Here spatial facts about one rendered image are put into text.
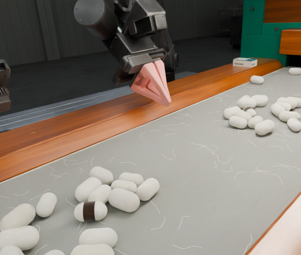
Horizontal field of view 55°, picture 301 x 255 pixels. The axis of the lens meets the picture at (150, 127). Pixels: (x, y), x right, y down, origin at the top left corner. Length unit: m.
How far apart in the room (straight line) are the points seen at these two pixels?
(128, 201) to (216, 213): 0.09
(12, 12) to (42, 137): 6.57
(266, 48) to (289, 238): 0.85
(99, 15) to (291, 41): 0.61
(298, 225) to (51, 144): 0.34
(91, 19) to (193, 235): 0.37
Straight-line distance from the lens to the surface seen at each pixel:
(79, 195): 0.34
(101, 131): 0.50
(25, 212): 0.33
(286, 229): 0.27
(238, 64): 0.92
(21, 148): 0.46
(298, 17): 1.03
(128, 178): 0.35
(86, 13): 0.52
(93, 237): 0.27
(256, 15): 1.07
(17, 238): 0.30
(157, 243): 0.29
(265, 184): 0.37
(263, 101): 0.63
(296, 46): 0.95
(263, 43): 1.06
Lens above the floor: 0.94
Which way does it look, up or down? 22 degrees down
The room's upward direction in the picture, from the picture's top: 4 degrees counter-clockwise
